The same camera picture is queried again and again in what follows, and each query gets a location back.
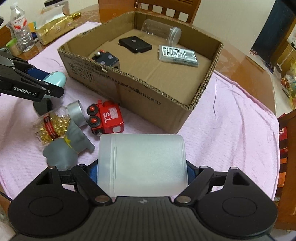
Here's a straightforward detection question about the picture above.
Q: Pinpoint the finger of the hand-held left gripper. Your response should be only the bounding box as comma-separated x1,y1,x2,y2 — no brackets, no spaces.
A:
14,68,65,98
0,51,50,81

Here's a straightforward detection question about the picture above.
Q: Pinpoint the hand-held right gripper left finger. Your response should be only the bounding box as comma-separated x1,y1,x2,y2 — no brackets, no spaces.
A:
30,160,111,206

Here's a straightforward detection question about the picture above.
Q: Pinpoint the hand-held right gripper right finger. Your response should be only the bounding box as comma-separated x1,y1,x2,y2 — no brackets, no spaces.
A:
174,160,258,205

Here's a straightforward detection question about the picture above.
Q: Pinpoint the teal egg-shaped gadget dark base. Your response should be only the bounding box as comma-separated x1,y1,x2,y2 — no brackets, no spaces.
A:
33,71,67,116

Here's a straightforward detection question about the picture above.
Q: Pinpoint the white plastic container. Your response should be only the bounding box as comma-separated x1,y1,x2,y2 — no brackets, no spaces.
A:
97,133,188,197

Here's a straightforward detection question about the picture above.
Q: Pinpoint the black and red cube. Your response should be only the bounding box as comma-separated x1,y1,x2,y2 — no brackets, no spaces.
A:
92,50,121,69

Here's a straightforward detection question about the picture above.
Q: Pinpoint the cardboard box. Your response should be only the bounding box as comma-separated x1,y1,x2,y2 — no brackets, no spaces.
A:
57,10,224,135

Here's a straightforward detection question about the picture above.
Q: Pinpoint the black box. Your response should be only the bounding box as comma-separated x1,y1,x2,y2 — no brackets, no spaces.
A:
118,36,153,54

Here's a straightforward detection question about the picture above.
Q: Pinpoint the clear labelled card case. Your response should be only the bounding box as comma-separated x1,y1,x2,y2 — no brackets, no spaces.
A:
158,45,199,68

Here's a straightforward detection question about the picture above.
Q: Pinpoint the clear plastic jar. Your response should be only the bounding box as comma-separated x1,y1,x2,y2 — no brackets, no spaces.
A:
140,19,182,46

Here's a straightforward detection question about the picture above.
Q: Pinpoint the gold capsule bottle silver cap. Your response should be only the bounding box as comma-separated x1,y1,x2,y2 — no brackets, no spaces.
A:
32,100,88,147

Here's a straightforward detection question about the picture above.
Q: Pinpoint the green-lidded container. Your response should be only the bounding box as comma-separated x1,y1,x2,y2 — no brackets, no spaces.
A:
6,38,23,56

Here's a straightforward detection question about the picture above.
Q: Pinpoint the grey elephant toy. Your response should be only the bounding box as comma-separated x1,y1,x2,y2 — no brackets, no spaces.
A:
43,120,95,171

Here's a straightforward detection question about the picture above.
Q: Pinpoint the clear water bottle red label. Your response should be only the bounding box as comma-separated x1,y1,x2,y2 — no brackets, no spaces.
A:
6,4,35,53

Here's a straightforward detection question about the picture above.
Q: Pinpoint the gold tissue packet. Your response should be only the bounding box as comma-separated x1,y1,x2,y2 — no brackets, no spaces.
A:
36,7,77,46

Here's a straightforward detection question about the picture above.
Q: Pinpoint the pink cloth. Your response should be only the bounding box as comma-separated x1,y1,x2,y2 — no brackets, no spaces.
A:
0,21,280,202

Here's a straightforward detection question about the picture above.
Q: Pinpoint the red toy train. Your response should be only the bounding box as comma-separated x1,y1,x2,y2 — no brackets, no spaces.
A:
86,100,125,138

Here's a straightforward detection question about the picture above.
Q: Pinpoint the clear jar black lid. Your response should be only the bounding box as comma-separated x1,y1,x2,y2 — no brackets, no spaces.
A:
44,0,70,16

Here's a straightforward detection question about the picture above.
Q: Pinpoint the red box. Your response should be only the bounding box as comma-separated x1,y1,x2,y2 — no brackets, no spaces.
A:
279,127,289,158

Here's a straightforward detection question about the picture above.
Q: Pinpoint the wooden chair grooved back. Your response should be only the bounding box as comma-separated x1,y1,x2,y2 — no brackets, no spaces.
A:
276,113,296,230

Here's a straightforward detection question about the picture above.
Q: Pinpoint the yellow plastic bag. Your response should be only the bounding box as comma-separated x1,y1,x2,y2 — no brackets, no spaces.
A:
281,69,296,110

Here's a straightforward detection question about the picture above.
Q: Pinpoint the wooden chair slatted back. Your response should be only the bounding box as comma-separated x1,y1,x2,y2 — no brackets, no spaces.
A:
134,0,202,24

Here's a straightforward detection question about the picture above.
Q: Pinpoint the dark blue door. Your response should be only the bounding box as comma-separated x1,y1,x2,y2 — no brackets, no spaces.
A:
251,0,296,59

